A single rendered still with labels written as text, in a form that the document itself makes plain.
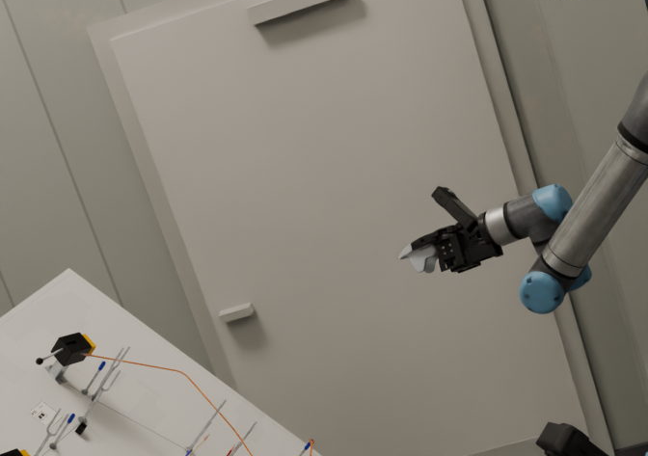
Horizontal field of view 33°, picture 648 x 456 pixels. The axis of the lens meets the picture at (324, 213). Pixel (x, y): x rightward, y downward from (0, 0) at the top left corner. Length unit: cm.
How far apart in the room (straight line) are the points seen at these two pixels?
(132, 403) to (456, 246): 71
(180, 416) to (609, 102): 192
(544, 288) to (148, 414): 83
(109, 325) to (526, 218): 91
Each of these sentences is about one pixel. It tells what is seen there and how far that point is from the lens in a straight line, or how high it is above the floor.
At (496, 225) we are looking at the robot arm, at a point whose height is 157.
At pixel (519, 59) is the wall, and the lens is 384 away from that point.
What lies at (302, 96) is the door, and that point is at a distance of 380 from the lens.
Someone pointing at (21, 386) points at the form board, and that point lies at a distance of 210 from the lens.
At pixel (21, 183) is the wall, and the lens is 413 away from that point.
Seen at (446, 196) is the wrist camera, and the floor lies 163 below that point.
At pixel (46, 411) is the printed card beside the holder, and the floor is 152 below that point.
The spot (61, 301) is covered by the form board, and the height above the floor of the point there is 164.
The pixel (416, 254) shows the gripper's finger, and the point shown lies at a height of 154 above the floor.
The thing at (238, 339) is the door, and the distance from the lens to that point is 405.
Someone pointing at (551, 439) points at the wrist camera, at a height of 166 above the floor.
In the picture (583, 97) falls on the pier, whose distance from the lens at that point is 359.
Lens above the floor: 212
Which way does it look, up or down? 12 degrees down
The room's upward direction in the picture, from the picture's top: 19 degrees counter-clockwise
